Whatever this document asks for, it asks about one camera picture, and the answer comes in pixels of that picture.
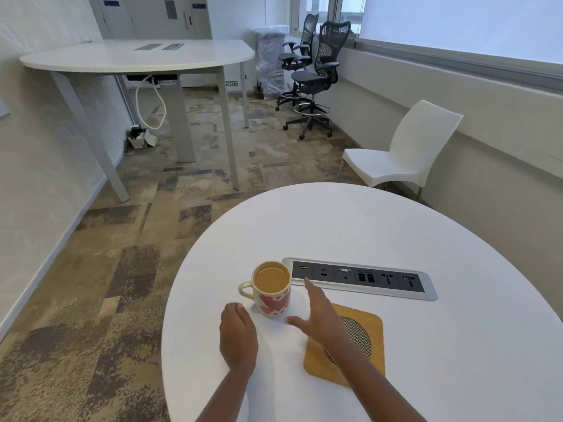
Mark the person's right hand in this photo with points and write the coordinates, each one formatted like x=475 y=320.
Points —
x=325 y=325

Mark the person's left hand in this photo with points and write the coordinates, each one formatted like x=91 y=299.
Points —
x=239 y=342

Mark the wooden coaster with mesh centre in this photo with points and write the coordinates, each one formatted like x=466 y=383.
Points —
x=374 y=334

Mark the heart-patterned coffee mug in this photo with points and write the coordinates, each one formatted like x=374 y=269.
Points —
x=272 y=303

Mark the person's left forearm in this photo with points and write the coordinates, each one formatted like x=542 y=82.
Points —
x=226 y=399

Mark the person's right forearm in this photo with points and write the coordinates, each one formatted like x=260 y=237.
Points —
x=374 y=386

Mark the silver power socket panel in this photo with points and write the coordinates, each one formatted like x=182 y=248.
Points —
x=374 y=279

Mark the round white table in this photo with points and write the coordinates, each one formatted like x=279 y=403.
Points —
x=352 y=215

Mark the white plastic chair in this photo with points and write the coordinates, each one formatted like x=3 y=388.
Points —
x=422 y=131

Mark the small open cardboard box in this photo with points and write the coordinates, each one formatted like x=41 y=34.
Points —
x=138 y=140

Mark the plastic wrapped bundle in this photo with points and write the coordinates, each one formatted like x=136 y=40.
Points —
x=270 y=57

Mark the black power strip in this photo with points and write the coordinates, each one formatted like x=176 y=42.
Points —
x=136 y=77

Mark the black office chair with footring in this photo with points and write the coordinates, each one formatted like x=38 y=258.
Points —
x=332 y=39

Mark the white desk with grey legs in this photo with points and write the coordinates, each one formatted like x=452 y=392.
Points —
x=132 y=57

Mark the window with white blinds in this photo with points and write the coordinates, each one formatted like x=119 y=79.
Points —
x=462 y=26

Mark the white wall board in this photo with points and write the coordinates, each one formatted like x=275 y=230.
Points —
x=3 y=107

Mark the white wall cabinets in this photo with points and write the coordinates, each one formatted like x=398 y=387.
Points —
x=149 y=17

